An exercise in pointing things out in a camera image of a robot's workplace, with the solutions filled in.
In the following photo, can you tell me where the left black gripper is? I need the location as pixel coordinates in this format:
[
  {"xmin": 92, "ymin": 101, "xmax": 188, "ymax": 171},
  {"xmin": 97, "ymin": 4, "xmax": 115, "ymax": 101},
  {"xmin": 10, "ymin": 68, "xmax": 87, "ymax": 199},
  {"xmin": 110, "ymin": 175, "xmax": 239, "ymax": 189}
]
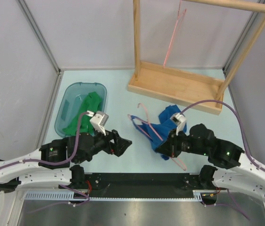
[{"xmin": 76, "ymin": 124, "xmax": 132, "ymax": 164}]

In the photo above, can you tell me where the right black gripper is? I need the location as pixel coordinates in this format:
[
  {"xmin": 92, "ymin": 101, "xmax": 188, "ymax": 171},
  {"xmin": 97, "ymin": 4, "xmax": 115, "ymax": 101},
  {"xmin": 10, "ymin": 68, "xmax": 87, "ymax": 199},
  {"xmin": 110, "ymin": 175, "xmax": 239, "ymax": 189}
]
[{"xmin": 154, "ymin": 128, "xmax": 208, "ymax": 159}]

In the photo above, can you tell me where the pink wire hanger with blue top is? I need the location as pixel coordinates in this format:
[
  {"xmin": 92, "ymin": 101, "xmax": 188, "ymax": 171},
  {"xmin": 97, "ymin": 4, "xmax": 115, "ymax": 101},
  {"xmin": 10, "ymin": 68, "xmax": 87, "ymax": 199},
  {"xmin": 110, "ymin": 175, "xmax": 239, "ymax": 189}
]
[{"xmin": 127, "ymin": 103, "xmax": 187, "ymax": 171}]

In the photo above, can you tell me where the blue tank top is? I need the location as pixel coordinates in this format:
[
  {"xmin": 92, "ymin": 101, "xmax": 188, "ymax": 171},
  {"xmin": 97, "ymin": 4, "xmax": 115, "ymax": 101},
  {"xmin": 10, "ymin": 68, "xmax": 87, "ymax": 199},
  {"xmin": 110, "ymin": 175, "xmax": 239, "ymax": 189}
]
[{"xmin": 129, "ymin": 105, "xmax": 189, "ymax": 161}]

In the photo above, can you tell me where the green tank top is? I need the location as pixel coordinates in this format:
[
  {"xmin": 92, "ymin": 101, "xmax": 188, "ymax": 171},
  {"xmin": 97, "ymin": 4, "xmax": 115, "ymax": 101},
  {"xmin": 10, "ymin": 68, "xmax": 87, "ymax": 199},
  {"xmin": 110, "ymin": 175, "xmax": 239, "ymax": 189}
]
[{"xmin": 63, "ymin": 91, "xmax": 102, "ymax": 136}]

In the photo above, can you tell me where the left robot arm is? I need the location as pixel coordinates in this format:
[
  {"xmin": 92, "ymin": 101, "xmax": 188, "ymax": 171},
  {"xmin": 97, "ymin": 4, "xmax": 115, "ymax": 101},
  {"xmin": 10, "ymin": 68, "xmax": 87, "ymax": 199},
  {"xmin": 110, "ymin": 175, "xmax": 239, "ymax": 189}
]
[{"xmin": 0, "ymin": 130, "xmax": 132, "ymax": 193}]

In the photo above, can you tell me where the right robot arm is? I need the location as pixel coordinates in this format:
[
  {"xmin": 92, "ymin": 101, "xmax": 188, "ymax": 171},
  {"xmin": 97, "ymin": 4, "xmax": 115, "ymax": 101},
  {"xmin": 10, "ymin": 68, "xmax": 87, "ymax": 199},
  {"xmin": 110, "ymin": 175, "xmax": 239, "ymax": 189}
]
[{"xmin": 156, "ymin": 124, "xmax": 265, "ymax": 201}]

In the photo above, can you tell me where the teal plastic bin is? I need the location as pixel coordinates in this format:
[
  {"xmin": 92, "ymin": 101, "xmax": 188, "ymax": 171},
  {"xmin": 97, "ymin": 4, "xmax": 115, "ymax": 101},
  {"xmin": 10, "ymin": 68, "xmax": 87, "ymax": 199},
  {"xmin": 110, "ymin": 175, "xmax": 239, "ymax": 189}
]
[{"xmin": 55, "ymin": 82, "xmax": 107, "ymax": 137}]

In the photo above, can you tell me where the wooden clothes rack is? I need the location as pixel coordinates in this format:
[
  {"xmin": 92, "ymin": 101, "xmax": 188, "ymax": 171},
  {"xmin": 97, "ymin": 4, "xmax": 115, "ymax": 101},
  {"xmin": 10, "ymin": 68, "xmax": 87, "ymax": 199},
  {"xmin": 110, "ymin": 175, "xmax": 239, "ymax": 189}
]
[{"xmin": 128, "ymin": 0, "xmax": 265, "ymax": 115}]

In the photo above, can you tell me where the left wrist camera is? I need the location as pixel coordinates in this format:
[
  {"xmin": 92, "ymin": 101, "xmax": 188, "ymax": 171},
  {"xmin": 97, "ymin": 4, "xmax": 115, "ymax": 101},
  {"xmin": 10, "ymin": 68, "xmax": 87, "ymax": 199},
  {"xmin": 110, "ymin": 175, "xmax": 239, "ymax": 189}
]
[{"xmin": 86, "ymin": 111, "xmax": 109, "ymax": 136}]

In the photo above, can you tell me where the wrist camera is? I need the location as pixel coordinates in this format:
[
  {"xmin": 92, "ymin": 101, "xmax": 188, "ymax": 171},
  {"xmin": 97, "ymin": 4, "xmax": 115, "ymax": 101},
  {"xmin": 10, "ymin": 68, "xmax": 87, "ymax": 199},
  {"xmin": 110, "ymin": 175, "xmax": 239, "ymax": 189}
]
[
  {"xmin": 170, "ymin": 113, "xmax": 187, "ymax": 136},
  {"xmin": 86, "ymin": 111, "xmax": 109, "ymax": 136}
]

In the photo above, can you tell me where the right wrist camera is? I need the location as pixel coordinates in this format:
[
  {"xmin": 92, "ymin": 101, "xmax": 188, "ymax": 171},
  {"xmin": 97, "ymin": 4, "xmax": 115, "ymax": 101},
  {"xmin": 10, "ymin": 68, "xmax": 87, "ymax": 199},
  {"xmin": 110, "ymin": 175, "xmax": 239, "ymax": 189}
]
[{"xmin": 170, "ymin": 113, "xmax": 187, "ymax": 136}]

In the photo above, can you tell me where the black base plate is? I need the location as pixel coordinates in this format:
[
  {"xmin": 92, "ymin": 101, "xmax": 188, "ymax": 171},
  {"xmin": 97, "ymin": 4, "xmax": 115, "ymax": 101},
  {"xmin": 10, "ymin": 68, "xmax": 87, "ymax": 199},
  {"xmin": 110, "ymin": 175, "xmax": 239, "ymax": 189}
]
[{"xmin": 75, "ymin": 172, "xmax": 217, "ymax": 199}]

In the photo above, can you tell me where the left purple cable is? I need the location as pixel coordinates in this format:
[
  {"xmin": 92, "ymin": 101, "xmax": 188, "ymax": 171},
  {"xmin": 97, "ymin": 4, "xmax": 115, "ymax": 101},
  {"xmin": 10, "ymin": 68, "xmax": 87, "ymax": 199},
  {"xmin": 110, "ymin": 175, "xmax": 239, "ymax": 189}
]
[{"xmin": 0, "ymin": 112, "xmax": 93, "ymax": 184}]

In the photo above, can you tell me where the purple cable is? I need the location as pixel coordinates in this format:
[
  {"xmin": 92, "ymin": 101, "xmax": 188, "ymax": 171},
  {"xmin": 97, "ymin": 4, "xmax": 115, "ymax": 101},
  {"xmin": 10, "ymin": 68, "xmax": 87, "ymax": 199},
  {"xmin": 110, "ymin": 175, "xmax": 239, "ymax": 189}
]
[
  {"xmin": 181, "ymin": 100, "xmax": 265, "ymax": 179},
  {"xmin": 0, "ymin": 112, "xmax": 93, "ymax": 184}
]

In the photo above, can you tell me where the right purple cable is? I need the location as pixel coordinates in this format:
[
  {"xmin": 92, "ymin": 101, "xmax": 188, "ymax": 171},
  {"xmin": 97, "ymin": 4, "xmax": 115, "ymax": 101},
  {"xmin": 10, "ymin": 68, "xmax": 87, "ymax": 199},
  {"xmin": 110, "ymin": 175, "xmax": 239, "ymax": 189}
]
[{"xmin": 181, "ymin": 100, "xmax": 265, "ymax": 179}]

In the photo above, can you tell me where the white cable duct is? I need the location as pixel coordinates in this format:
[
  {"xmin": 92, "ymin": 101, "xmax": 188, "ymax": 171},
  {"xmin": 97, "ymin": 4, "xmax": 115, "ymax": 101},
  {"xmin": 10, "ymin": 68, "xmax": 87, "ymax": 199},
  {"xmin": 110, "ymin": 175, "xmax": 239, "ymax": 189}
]
[{"xmin": 25, "ymin": 190, "xmax": 208, "ymax": 202}]

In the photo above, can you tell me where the aluminium frame post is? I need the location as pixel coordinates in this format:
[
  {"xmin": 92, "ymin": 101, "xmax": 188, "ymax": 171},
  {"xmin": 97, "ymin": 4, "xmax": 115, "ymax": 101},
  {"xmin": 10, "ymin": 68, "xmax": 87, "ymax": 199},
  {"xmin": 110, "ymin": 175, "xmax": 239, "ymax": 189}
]
[{"xmin": 16, "ymin": 0, "xmax": 61, "ymax": 74}]

